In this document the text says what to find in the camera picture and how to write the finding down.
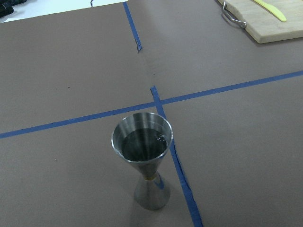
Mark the steel double jigger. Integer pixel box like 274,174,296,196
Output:
111,113,173,210

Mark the bamboo cutting board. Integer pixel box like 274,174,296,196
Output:
218,0,303,44

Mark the yellow plastic knife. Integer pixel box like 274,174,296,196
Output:
254,0,287,22

